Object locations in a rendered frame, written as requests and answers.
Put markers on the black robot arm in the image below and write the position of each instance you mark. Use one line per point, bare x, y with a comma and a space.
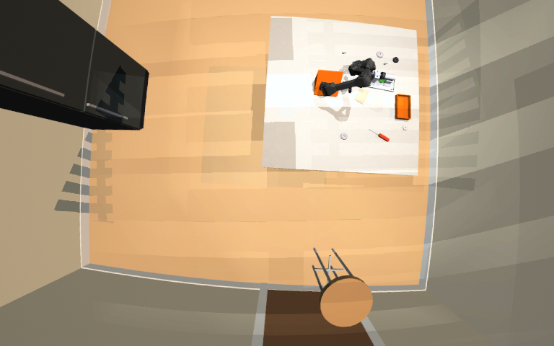
361, 68

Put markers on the red-handled screwdriver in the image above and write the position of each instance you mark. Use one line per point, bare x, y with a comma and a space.
382, 136

